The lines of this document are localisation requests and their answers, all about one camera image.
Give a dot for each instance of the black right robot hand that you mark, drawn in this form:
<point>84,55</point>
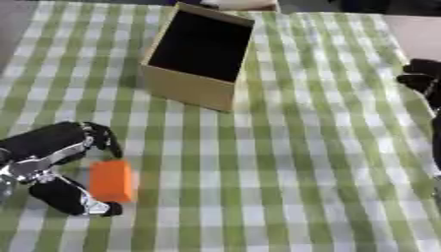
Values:
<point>426,77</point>

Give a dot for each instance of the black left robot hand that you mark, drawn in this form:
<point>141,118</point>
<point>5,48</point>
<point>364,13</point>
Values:
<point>49,141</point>

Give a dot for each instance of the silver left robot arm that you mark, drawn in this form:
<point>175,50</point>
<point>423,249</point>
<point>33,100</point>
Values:
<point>4,188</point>

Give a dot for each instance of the tan cardboard box black inside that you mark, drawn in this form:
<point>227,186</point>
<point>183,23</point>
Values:
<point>198,55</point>

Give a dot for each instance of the orange rectangular block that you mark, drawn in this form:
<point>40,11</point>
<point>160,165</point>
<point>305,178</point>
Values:
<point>111,180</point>

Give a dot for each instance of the white object beyond table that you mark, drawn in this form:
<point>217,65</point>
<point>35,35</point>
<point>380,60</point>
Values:
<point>241,4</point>

